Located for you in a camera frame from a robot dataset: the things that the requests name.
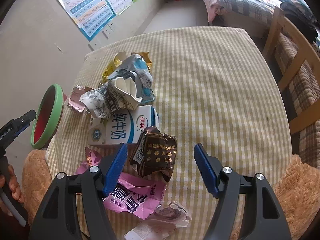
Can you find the blue white wrapper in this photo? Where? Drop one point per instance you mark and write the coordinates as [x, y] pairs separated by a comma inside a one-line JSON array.
[[135, 67]]

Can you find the crushed yellow carton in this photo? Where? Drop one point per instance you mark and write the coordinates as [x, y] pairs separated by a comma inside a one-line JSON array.
[[117, 60]]

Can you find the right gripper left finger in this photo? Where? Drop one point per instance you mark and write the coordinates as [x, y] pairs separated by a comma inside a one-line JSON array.
[[57, 217]]

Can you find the blue pinyin wall poster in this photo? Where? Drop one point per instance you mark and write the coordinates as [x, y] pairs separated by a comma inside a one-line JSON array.
[[89, 15]]

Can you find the wooden chair frame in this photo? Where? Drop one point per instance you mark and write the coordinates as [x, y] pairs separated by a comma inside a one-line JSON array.
[[305, 53]]

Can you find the green red trash bin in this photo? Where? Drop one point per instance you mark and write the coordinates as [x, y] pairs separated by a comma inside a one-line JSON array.
[[48, 117]]

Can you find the black white carton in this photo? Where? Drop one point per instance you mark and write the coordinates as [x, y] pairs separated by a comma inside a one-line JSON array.
[[112, 96]]

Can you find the white blue milk carton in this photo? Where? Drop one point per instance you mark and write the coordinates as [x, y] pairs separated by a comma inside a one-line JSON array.
[[122, 127]]

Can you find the white wall socket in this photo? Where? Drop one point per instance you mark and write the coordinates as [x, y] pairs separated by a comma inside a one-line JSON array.
[[109, 30]]

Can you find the bed with plaid quilt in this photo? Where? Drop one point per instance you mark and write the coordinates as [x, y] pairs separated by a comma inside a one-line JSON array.
[[259, 10]]

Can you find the dark brown snack wrapper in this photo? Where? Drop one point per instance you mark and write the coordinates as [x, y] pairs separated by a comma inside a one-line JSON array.
[[155, 152]]

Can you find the pink snack wrapper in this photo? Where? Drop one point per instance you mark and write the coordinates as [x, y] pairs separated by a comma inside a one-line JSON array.
[[138, 196]]

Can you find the person's left hand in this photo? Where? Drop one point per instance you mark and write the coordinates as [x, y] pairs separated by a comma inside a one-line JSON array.
[[15, 191]]

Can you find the pale pink torn wrapper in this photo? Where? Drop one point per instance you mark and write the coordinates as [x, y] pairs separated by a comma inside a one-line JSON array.
[[161, 224]]

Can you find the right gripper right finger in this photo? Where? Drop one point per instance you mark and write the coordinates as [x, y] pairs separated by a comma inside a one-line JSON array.
[[263, 216]]

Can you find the torn pink foil wrapper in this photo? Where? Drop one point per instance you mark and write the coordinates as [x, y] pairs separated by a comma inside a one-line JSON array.
[[74, 103]]

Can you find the dark clothes pile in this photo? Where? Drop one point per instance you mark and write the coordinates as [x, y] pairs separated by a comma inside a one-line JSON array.
[[304, 25]]

